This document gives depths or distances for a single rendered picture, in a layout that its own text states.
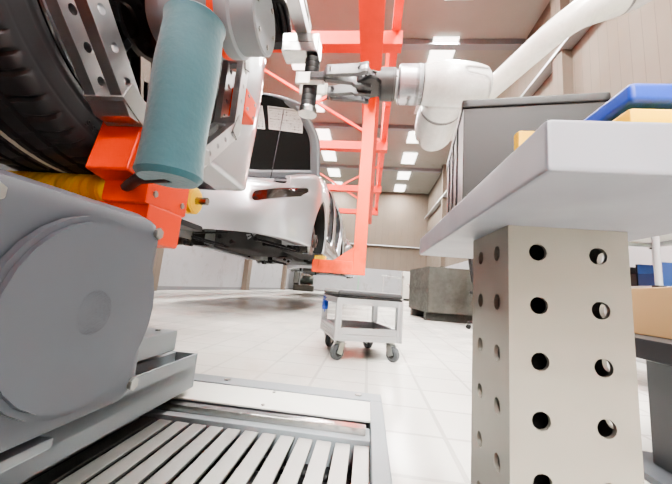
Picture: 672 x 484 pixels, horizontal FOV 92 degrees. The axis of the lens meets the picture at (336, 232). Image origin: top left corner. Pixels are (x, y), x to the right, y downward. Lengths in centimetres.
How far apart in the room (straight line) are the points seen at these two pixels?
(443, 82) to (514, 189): 59
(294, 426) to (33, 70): 72
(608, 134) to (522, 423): 23
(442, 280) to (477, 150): 434
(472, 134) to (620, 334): 23
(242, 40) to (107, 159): 32
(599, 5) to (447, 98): 42
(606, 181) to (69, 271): 33
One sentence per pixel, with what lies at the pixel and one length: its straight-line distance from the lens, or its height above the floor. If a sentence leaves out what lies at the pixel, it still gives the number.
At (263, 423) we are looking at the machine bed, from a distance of 78.
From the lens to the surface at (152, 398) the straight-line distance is 78.
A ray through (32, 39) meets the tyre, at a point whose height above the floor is 64.
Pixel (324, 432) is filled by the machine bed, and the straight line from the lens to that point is 76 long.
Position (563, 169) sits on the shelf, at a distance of 21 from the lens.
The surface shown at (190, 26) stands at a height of 69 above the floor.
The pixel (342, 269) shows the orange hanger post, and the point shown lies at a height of 57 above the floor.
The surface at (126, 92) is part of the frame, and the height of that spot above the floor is 61.
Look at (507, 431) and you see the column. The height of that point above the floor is 24.
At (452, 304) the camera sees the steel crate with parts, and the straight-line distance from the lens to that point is 474.
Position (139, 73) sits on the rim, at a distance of 82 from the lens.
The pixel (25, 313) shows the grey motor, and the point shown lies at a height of 32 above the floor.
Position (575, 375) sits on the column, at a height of 30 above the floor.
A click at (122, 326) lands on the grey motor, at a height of 31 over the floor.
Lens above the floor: 35
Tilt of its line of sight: 9 degrees up
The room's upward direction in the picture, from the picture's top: 5 degrees clockwise
